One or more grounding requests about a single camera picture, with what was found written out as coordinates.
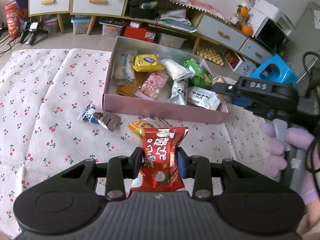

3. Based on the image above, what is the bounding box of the black microwave oven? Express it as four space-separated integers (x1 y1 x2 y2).
248 8 289 54

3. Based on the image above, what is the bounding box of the lower orange fruit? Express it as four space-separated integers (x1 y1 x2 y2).
241 24 254 36

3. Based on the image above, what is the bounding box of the white blue rice cracker packet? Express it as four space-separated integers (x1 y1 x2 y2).
111 50 138 87

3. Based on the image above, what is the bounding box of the red lychee snack packet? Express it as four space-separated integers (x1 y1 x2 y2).
130 127 189 192

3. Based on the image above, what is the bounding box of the red shoe box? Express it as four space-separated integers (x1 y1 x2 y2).
124 25 156 43

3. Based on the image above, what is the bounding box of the blue silver chocolate packet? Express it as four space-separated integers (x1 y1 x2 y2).
78 101 121 132

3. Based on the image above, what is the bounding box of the orange jam biscuit packet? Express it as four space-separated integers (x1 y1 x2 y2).
127 117 170 140

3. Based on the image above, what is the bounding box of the white snack packet black text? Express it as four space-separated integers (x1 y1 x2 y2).
187 86 221 111

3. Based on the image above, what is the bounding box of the gold foil snack bar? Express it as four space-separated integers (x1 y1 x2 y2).
116 72 149 98

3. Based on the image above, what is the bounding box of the blue plastic stool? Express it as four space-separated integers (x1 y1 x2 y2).
249 54 298 87

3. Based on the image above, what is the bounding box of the wooden white drawer cabinet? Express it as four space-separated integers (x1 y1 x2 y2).
28 0 273 64

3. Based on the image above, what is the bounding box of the yellow egg tray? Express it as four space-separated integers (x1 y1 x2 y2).
196 46 224 66

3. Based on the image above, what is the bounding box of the red monkey paper bag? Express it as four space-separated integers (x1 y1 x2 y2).
5 1 27 38

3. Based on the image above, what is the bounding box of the blue lid storage bin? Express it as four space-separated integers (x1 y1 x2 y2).
71 15 91 35

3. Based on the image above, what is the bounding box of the pink cardboard box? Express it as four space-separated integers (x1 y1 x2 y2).
102 36 228 124

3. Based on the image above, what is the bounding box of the white chocolate pie packet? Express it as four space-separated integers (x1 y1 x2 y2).
167 79 188 106

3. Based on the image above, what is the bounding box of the pink nougat packet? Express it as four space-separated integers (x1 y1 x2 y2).
135 70 170 100

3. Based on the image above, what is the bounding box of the right hand purple glove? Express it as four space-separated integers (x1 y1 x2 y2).
261 119 320 205

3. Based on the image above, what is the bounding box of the beige wafer packet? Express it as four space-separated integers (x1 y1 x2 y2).
212 75 236 105

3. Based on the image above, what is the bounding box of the orange fruit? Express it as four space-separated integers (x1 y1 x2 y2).
241 24 254 36
237 5 249 18

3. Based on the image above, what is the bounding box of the green cracker packet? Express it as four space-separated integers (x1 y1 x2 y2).
183 59 213 90

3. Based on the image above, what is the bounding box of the clear orange handle bin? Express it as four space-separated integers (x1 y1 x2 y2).
99 17 127 37

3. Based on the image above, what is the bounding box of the clear white bun packet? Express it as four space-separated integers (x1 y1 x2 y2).
160 59 195 81

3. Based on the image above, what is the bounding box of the cherry print white blanket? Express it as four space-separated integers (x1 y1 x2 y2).
1 49 269 238

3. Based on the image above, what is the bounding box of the yellow biscuit packet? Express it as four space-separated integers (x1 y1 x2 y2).
133 54 164 72

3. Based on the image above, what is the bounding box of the upper orange fruit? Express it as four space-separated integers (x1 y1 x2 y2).
237 5 249 18

